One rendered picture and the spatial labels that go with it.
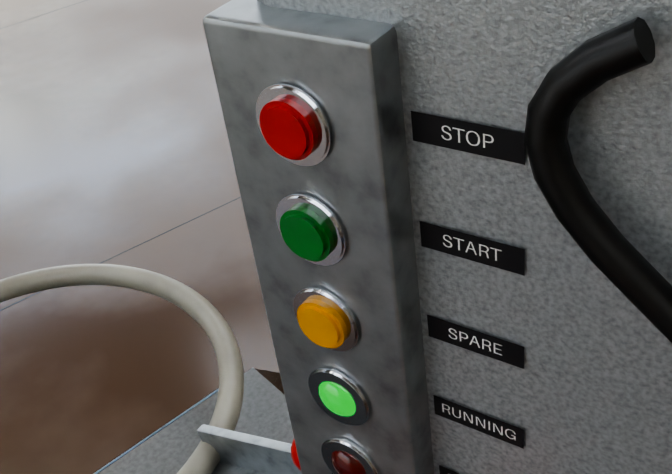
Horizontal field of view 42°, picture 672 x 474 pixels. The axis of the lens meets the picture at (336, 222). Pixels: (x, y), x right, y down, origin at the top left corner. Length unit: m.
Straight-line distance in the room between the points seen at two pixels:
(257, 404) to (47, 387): 1.46
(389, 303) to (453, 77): 0.11
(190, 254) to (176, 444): 1.77
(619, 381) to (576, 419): 0.03
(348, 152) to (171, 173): 2.98
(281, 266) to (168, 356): 2.11
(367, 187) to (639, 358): 0.12
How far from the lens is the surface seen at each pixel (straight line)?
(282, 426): 1.11
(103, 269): 1.25
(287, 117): 0.33
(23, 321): 2.81
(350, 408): 0.43
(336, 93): 0.33
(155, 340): 2.56
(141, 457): 1.13
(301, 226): 0.36
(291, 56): 0.33
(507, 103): 0.31
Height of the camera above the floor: 1.63
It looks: 35 degrees down
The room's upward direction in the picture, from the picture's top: 8 degrees counter-clockwise
